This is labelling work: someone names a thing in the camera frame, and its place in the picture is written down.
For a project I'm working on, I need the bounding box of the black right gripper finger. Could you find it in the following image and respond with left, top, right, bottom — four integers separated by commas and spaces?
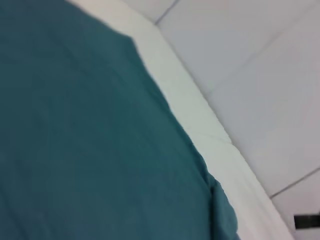
293, 213, 320, 230

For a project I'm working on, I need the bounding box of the teal blue t-shirt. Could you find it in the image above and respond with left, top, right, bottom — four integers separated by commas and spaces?
0, 0, 238, 240

